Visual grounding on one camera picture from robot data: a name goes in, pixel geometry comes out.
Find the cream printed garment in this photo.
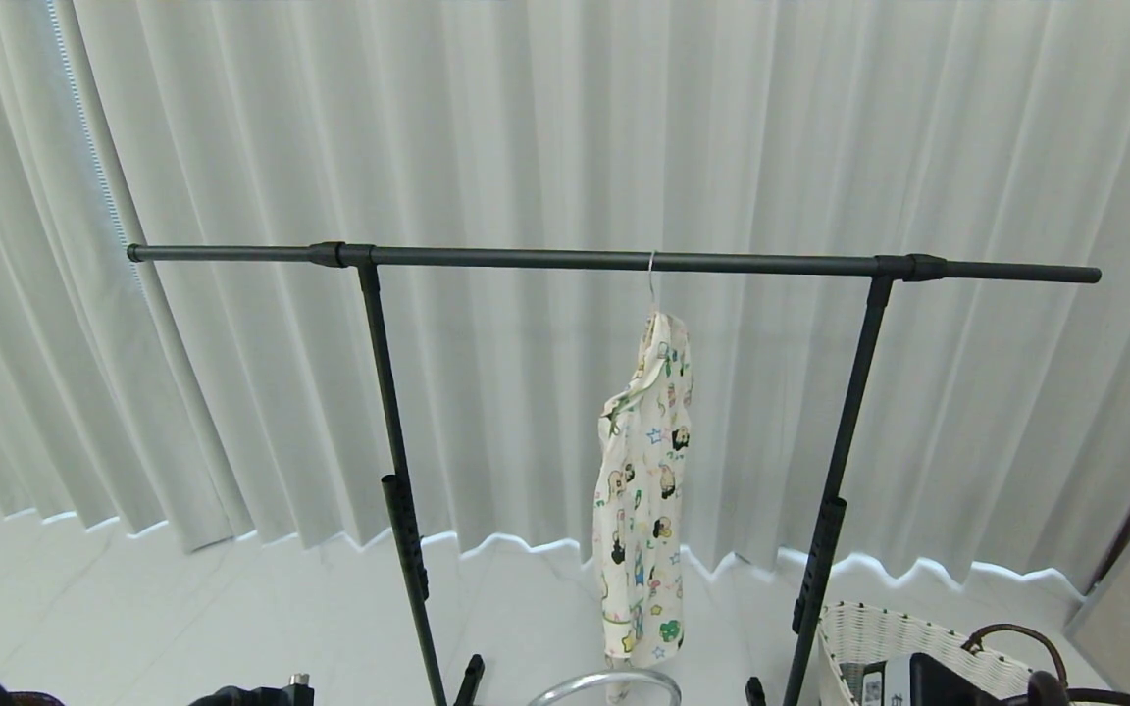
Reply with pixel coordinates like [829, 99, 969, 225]
[592, 312, 694, 678]

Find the black clothes rack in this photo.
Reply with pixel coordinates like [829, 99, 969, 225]
[127, 240, 1103, 706]

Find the white laundry basket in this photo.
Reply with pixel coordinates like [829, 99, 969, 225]
[817, 600, 1115, 706]

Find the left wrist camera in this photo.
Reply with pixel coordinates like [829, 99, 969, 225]
[187, 672, 316, 706]

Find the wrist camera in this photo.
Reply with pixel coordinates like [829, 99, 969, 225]
[859, 652, 1002, 706]
[187, 672, 316, 706]

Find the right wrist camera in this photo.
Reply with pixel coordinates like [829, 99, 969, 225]
[859, 652, 1002, 706]

